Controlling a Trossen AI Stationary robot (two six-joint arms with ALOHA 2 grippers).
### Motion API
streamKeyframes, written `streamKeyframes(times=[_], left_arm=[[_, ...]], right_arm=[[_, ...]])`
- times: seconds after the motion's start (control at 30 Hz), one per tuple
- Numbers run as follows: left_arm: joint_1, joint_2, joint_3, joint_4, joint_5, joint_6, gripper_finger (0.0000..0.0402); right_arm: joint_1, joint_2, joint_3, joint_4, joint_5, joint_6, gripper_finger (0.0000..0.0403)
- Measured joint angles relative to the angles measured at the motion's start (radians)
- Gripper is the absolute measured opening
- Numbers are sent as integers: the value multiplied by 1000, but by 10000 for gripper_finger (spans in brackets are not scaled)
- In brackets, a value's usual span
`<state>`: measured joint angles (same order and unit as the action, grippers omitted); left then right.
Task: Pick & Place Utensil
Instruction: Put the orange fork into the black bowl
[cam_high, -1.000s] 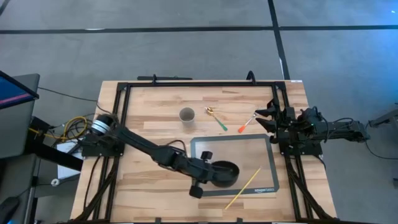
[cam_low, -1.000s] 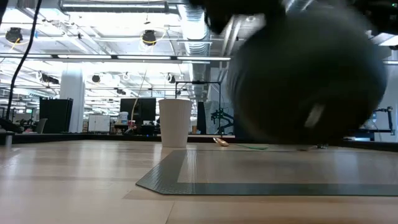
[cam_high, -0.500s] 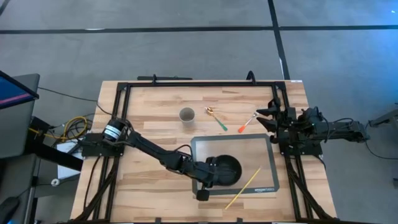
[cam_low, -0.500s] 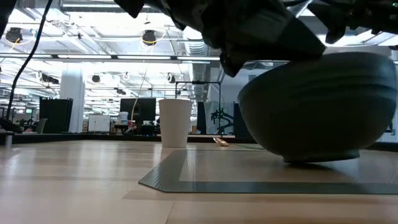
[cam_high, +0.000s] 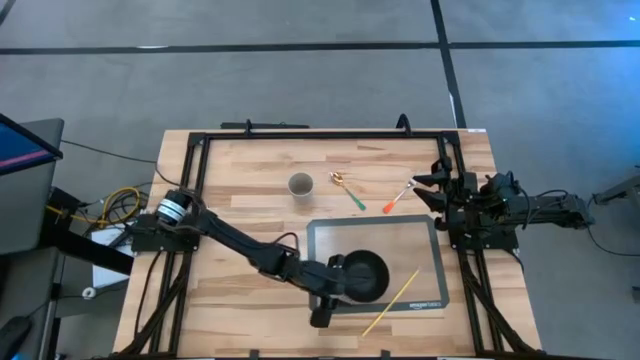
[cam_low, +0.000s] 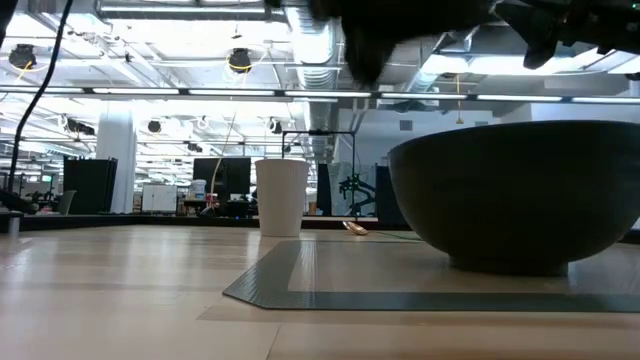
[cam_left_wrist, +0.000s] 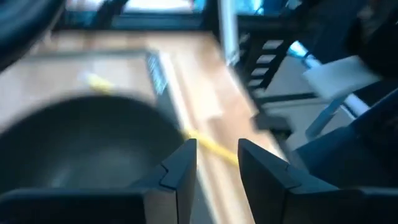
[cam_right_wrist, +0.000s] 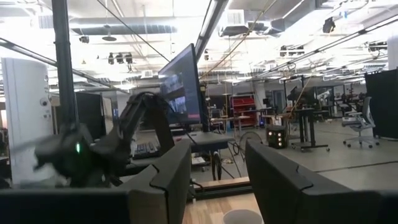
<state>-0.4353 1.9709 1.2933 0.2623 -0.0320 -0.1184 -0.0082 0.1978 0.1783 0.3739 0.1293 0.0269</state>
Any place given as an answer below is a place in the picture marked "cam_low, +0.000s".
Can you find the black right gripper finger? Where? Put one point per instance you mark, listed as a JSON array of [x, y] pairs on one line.
[[367, 55], [537, 45]]

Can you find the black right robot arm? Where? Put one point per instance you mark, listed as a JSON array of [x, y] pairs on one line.
[[605, 22]]

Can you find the black background robot arm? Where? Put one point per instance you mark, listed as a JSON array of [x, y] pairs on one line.
[[356, 192]]

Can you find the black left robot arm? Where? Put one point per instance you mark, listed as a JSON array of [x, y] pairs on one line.
[[6, 15]]

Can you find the long ceiling light strip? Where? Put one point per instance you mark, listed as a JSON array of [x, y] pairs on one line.
[[230, 92]]

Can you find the black bowl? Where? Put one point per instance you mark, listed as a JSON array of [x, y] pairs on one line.
[[515, 195]]

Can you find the white ribbed paper cup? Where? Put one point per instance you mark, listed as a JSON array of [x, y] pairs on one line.
[[281, 197]]

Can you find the black computer monitor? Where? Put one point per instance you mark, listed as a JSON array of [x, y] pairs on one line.
[[227, 177]]

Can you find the white plastic bucket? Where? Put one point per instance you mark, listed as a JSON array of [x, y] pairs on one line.
[[198, 189]]

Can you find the grey-bordered clear placemat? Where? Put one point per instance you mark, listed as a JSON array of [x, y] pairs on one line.
[[270, 287]]

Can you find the white cabinet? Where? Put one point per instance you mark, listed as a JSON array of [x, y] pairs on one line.
[[159, 198]]

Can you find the white round pillar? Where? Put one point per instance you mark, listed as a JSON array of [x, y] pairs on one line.
[[116, 160]]

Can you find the black partition panel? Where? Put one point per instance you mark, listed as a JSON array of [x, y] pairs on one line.
[[90, 185]]

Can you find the grey office chair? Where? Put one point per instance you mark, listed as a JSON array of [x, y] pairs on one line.
[[66, 202]]

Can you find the silver ventilation duct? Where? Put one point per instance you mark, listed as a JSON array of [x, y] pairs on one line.
[[315, 45]]

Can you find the black metal frame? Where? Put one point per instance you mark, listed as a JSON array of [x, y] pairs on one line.
[[320, 133]]

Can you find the black table edge rail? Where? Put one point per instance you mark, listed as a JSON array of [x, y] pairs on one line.
[[150, 221]]

